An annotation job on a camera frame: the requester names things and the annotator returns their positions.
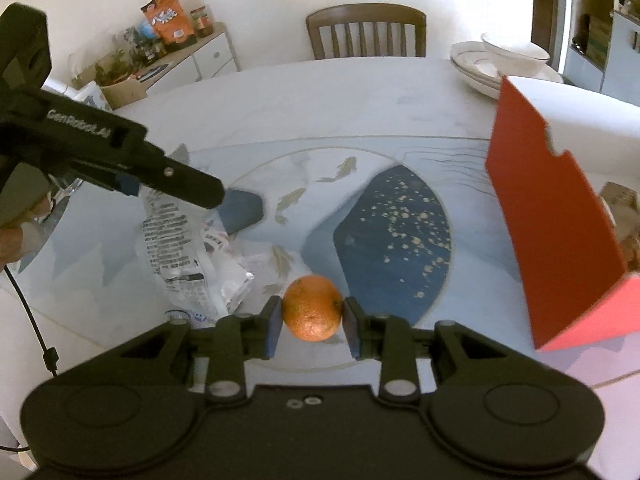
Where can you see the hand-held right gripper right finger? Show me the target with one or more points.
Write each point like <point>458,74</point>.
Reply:
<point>351,327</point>

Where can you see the small white plate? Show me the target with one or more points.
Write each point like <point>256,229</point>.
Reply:
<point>467,62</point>

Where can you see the white cabinet row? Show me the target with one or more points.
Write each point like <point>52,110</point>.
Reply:
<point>620,50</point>

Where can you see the white porcelain bowl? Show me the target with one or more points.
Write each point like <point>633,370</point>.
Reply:
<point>515,57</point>

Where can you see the white sideboard cabinet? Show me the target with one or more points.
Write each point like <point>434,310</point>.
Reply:
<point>210,57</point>

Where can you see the brown wooden chair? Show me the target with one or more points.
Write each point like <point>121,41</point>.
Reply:
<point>365,20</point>

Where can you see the beige snack wrapper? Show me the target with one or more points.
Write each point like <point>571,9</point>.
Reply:
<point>620,210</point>

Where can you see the brown cardboard carton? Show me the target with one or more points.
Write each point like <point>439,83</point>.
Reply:
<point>125,94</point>

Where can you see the orange mandarin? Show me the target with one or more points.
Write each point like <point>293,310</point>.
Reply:
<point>312,307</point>

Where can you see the large white plate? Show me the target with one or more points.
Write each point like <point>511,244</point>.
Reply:
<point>475,87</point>

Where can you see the orange snack box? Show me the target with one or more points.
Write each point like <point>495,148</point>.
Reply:
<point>170,22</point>

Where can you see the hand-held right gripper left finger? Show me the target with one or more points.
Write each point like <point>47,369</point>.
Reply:
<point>274,325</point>

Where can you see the white cardboard box orange rim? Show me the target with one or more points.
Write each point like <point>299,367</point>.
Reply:
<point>550,235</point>

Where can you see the clear printed plastic wrapper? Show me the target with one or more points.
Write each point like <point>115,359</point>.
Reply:
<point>170,245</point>

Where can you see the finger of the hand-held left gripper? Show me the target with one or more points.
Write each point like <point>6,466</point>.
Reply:
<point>200,190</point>
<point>130,186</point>

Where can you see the person's left hand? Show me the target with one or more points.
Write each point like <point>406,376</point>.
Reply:
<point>9,245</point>

